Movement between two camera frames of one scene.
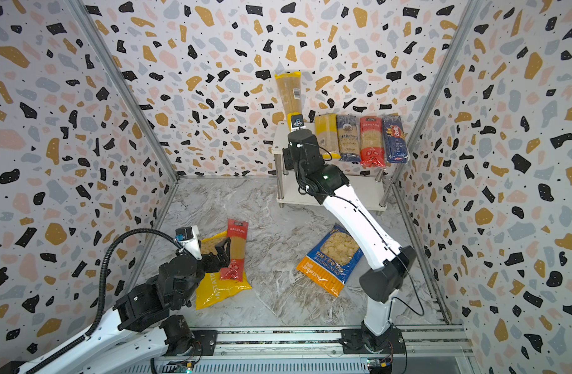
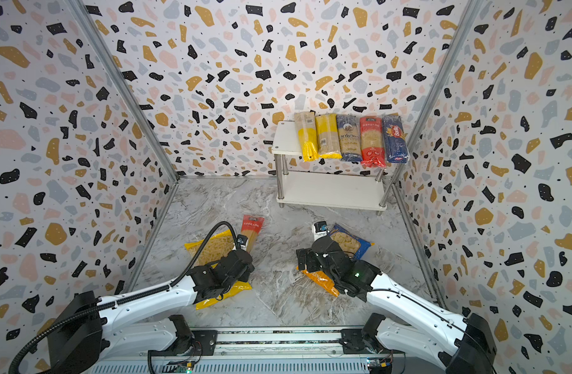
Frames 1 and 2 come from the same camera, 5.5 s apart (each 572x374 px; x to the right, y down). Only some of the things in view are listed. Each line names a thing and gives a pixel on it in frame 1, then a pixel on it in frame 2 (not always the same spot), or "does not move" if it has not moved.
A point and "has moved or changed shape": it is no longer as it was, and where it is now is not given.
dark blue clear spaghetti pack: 349,137 does not move
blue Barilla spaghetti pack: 395,145 does not move
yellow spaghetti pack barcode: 289,86 has moved or changed shape
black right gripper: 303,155 -> 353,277
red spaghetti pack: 371,142 does not move
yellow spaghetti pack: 326,131 does not move
